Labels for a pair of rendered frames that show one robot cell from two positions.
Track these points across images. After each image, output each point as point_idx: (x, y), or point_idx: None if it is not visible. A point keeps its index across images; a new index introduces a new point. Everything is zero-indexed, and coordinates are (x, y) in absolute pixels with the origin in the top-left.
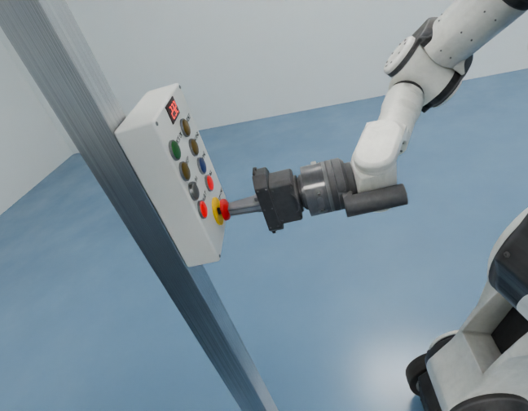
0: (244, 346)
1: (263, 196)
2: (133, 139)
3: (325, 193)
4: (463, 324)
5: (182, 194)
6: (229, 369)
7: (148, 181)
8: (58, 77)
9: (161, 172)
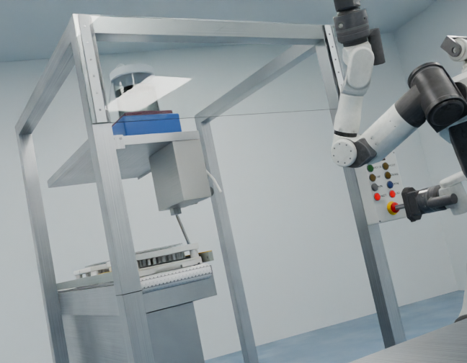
0: (397, 305)
1: (404, 197)
2: None
3: (424, 196)
4: None
5: (367, 185)
6: (380, 307)
7: (359, 178)
8: None
9: (362, 175)
